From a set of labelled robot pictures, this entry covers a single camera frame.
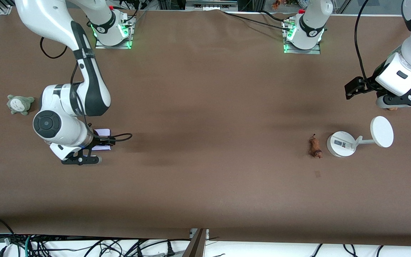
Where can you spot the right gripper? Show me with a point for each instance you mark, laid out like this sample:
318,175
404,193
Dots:
97,140

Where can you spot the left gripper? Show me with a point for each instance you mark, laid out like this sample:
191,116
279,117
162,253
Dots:
370,84

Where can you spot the brown lion statue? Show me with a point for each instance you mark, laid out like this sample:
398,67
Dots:
314,146

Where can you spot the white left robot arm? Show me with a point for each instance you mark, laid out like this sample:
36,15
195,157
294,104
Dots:
310,21

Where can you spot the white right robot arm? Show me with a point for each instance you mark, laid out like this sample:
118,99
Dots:
66,107

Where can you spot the white phone stand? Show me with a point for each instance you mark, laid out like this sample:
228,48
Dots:
341,144

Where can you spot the small orange brown object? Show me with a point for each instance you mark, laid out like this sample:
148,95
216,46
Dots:
391,108

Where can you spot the grey green plush toy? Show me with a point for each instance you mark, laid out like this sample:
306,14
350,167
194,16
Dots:
19,104

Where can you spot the brown table cover sheet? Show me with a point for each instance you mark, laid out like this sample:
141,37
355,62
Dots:
205,178

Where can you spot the orange toy figure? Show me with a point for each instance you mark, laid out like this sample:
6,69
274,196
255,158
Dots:
277,4

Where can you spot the black power plug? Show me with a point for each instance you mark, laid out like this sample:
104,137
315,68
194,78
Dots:
170,251

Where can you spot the grey metal device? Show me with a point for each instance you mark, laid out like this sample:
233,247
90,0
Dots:
211,4

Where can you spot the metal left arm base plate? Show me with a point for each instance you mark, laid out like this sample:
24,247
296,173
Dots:
309,51

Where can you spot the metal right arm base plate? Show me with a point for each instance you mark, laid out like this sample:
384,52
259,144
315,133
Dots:
100,45

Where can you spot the aluminium frame profile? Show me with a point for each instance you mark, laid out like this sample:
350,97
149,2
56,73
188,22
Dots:
5,9

